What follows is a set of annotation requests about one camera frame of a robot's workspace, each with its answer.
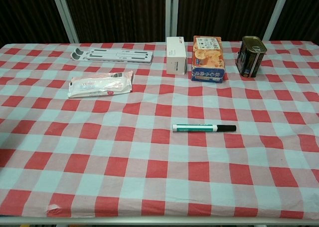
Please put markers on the white green marker pen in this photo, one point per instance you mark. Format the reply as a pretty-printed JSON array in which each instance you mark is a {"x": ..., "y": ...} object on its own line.
[{"x": 194, "y": 129}]

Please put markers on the black marker cap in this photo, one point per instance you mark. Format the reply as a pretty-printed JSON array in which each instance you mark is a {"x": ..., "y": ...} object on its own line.
[{"x": 226, "y": 128}]

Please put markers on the white carton box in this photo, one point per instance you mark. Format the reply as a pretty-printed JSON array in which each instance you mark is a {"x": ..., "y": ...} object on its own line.
[{"x": 175, "y": 55}]

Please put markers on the white pink wipes packet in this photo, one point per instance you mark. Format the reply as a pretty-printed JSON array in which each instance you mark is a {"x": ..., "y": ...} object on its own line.
[{"x": 99, "y": 84}]

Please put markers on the red white checkered tablecloth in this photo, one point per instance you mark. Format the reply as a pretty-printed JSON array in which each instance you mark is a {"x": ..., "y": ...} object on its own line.
[{"x": 124, "y": 162}]

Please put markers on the orange biscuit box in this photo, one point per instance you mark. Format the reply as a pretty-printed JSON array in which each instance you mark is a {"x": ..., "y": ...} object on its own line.
[{"x": 208, "y": 60}]

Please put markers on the white folding laptop stand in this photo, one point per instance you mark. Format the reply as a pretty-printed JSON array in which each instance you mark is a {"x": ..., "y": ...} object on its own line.
[{"x": 112, "y": 55}]

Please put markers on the dark rectangular tin can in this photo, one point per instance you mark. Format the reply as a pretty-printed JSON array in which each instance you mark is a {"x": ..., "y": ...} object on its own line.
[{"x": 249, "y": 57}]

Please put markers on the grey aluminium partition post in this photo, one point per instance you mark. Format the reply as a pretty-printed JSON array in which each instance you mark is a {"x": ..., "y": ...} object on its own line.
[
  {"x": 276, "y": 15},
  {"x": 65, "y": 15},
  {"x": 172, "y": 12}
]

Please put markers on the grey metal table edge rail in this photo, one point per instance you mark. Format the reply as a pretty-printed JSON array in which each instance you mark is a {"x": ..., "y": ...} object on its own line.
[{"x": 159, "y": 220}]

